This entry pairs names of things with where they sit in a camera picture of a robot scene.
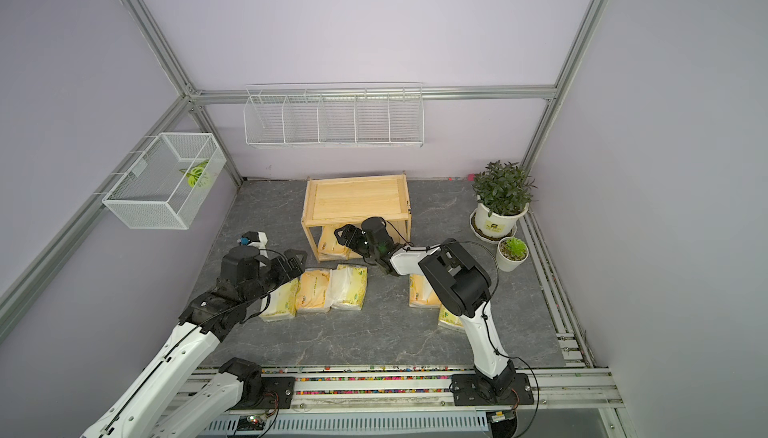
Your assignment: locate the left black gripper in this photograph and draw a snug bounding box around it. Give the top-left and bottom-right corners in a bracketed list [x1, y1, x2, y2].
[242, 248, 307, 306]

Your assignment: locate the orange tissue pack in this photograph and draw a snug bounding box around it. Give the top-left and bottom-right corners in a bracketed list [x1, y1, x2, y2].
[295, 269, 331, 313]
[409, 274, 441, 309]
[317, 225, 360, 261]

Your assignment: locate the wooden two-tier shelf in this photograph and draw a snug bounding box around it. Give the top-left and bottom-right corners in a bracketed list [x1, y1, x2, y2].
[301, 173, 412, 262]

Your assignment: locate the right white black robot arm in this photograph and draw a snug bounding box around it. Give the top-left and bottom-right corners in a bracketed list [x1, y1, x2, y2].
[334, 216, 517, 403]

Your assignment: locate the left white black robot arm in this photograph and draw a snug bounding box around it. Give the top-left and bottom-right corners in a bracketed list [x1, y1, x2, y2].
[83, 243, 307, 437]

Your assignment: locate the green tissue pack far left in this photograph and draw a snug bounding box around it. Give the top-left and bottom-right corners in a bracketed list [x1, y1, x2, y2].
[260, 278, 299, 322]

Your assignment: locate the green tissue pack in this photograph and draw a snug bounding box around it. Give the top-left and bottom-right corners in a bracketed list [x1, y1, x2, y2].
[438, 305, 464, 331]
[260, 278, 299, 322]
[328, 264, 368, 311]

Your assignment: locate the green tissue pack middle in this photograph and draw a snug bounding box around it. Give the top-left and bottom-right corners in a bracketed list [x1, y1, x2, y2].
[328, 264, 368, 311]

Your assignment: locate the green tissue pack right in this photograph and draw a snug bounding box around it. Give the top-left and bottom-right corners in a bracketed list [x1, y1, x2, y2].
[438, 305, 464, 331]

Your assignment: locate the green leaf in basket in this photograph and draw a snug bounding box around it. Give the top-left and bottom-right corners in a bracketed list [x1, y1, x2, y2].
[179, 159, 213, 189]

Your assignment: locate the large potted green plant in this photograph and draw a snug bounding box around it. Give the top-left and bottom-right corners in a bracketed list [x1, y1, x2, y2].
[472, 160, 535, 241]

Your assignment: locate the small potted succulent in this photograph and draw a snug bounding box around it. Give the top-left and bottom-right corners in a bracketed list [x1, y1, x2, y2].
[495, 236, 529, 272]

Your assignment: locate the white wire wall shelf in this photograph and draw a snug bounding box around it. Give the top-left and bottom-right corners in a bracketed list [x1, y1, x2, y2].
[243, 82, 425, 148]

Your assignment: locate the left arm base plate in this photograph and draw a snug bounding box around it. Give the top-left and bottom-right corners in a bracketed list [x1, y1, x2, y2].
[232, 375, 296, 410]

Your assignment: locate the white mesh wall basket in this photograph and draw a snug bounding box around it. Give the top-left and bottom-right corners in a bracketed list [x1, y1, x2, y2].
[102, 132, 226, 230]

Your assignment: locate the aluminium rail frame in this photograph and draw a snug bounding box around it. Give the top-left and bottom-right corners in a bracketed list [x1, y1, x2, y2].
[167, 367, 636, 437]

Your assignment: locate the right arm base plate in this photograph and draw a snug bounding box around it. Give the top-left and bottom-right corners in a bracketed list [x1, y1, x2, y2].
[448, 373, 535, 408]

